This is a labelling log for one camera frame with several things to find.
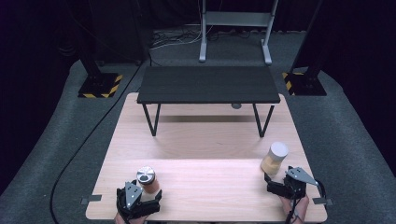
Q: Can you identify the white-lidded jar of beige powder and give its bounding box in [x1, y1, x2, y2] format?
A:
[260, 141, 290, 176]

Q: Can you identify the black stand with striped base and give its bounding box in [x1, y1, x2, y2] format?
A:
[73, 0, 124, 99]
[281, 0, 328, 97]

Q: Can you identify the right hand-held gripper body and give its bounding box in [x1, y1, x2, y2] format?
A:
[266, 166, 320, 201]

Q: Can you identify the person's right hand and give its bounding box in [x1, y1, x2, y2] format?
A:
[279, 194, 310, 224]

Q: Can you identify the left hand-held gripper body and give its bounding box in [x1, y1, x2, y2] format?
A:
[116, 180, 163, 222]

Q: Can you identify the tangle of floor cables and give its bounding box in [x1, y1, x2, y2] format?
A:
[149, 26, 300, 50]

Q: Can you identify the long black floor cable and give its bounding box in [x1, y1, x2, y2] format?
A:
[49, 52, 153, 224]

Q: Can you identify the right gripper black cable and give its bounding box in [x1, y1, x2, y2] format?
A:
[286, 178, 329, 224]

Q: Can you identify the small black shelf table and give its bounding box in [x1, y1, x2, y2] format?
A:
[136, 65, 281, 138]

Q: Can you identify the person's left hand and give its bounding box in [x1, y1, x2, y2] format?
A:
[113, 212, 148, 224]

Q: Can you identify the grey metal stand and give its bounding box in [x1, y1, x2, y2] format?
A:
[198, 0, 279, 66]

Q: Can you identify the grey tape strip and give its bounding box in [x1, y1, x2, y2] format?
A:
[80, 194, 103, 206]
[312, 197, 334, 206]

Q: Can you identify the silver-lidded jar of orange powder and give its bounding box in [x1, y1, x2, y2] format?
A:
[135, 165, 161, 194]

